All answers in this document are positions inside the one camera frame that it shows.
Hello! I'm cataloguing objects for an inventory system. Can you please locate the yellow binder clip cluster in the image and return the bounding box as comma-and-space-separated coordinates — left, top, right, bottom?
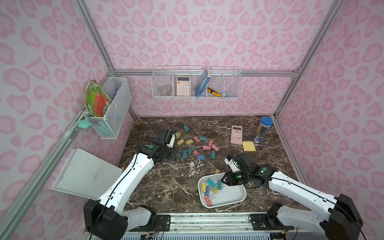
201, 183, 219, 194

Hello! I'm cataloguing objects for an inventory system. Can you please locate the pink binder clip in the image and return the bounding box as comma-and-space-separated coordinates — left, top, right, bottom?
203, 196, 213, 207
211, 145, 220, 152

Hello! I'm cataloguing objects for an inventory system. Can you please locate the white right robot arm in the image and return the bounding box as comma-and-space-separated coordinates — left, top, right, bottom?
222, 153, 364, 240

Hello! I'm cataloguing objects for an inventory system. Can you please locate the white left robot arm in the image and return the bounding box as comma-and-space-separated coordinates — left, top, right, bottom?
84, 129, 183, 240

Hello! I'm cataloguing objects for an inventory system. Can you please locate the teal binder clip near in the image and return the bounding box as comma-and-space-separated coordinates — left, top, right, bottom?
207, 179, 216, 188

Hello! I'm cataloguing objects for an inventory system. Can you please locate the white storage tray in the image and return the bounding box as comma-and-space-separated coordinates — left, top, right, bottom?
198, 173, 247, 209

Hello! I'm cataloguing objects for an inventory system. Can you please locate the yellow sticky note pad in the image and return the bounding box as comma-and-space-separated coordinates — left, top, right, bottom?
243, 142, 256, 152

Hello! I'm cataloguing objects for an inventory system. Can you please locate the pink calculator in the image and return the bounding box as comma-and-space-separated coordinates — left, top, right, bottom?
231, 125, 243, 145

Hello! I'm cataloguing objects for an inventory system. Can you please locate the pencil jar blue lid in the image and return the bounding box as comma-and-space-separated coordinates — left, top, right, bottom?
253, 116, 273, 144

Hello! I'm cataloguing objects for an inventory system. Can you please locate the white mesh side basket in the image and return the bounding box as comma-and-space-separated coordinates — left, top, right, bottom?
88, 77, 133, 140

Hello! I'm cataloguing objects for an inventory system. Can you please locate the white calculator in shelf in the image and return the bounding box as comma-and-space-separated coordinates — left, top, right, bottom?
176, 76, 191, 97

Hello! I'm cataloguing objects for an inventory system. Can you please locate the yellow utility knife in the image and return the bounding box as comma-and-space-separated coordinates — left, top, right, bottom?
207, 88, 222, 98

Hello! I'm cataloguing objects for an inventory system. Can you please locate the green red snack bag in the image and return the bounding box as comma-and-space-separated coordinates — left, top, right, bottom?
85, 80, 112, 118

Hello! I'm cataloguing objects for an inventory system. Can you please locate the white paper pad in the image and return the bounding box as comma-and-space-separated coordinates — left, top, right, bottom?
51, 148, 123, 200

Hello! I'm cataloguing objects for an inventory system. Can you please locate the blue book in shelf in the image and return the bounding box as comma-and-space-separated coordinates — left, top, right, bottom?
195, 67, 211, 99

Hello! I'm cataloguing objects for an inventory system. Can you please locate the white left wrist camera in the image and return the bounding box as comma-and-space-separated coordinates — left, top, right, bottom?
167, 133, 176, 149

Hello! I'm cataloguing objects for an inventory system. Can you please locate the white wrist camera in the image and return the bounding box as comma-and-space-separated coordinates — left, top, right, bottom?
167, 133, 176, 149
225, 155, 240, 173

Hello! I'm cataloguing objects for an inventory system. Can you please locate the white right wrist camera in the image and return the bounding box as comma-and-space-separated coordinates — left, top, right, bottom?
225, 155, 240, 173

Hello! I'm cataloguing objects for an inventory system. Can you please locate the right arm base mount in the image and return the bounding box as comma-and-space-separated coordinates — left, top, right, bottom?
248, 203, 295, 231

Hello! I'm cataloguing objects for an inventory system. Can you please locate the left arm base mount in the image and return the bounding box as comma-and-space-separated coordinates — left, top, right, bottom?
122, 205, 171, 232

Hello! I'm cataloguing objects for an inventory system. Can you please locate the white wire wall shelf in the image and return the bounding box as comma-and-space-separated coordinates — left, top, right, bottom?
151, 66, 243, 99

